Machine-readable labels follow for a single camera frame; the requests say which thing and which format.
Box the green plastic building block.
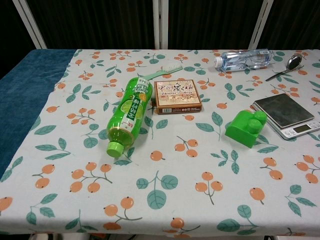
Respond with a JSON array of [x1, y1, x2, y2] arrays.
[[224, 110, 269, 150]]

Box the silver digital kitchen scale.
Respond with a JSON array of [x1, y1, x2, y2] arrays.
[[251, 93, 319, 140]]

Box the floral patterned white tablecloth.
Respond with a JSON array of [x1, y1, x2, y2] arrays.
[[0, 48, 320, 238]]

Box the brown Chinese chess box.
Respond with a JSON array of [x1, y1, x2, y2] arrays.
[[153, 79, 203, 115]]

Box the green tea drink bottle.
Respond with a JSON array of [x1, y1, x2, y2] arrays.
[[105, 76, 154, 159]]

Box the green toothbrush white bristles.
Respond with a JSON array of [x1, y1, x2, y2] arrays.
[[144, 62, 184, 81]]

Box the clear plastic water bottle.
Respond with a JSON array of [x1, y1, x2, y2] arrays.
[[213, 48, 274, 72]]

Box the blue towel cloth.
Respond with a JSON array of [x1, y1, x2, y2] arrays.
[[0, 48, 77, 180]]

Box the metal spoon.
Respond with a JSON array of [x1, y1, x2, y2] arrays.
[[265, 53, 303, 82]]

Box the white metal frame post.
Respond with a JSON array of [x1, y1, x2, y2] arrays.
[[152, 0, 170, 50], [13, 0, 47, 50], [248, 0, 273, 51]]

